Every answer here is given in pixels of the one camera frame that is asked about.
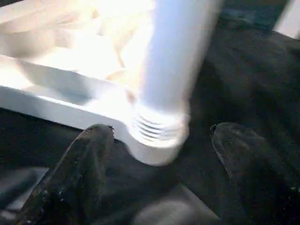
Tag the white sheet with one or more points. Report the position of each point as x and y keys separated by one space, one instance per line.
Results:
x=289 y=18

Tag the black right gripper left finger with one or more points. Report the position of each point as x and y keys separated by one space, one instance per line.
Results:
x=70 y=182

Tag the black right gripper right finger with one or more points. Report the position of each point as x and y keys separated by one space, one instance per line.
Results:
x=262 y=182

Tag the black mat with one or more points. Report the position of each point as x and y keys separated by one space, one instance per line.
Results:
x=246 y=82

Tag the white plastic table top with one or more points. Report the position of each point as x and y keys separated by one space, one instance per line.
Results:
x=47 y=47

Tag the white plastic table leg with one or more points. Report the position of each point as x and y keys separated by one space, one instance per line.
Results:
x=168 y=58

